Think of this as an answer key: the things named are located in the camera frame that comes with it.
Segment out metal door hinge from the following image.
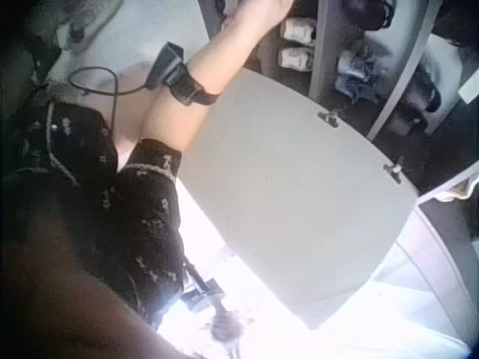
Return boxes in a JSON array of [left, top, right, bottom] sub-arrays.
[[317, 108, 341, 129], [382, 156, 406, 185]]

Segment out person's right hand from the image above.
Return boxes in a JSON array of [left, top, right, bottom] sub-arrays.
[[228, 0, 297, 35]]

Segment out white sneaker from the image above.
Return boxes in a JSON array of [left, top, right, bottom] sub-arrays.
[[276, 45, 316, 73], [278, 16, 319, 46]]

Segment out black blurred object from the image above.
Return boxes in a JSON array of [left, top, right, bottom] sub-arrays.
[[181, 261, 242, 343]]

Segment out white cabinet door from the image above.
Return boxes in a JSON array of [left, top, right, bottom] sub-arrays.
[[178, 67, 421, 331]]

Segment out black cable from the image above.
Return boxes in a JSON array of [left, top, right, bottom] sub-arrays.
[[68, 66, 151, 130]]

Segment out grey cabinet with shoes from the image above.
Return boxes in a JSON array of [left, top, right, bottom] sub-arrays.
[[197, 0, 479, 205]]

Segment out black wrist band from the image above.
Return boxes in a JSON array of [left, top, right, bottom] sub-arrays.
[[146, 40, 222, 108]]

